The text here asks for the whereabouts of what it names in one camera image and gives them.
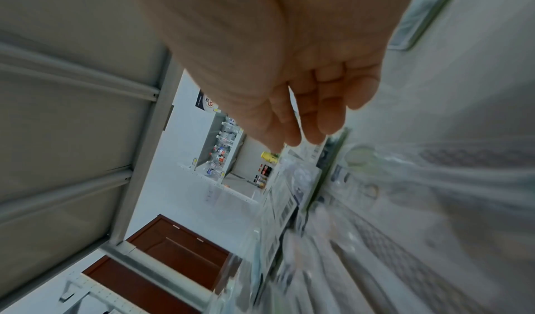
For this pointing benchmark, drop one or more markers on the person's right hand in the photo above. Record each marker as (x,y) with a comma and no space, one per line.
(271,41)

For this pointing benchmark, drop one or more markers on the white metal shelf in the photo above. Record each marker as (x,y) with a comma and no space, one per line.
(62,124)

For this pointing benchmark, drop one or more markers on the blue and white water carton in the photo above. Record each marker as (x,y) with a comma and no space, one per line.
(205,102)

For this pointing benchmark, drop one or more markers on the cluster of water and soda bottles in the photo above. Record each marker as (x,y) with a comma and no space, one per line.
(223,144)

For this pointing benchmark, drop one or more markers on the white drinks shelving unit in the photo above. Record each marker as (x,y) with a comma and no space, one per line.
(246,160)

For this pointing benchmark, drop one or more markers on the row of colourful bottles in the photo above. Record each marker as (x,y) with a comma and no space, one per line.
(265,169)

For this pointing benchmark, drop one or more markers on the red-brown wooden door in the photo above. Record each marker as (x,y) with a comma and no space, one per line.
(179,250)

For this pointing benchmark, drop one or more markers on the white stationery rack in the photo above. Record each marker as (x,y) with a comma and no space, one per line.
(96,293)

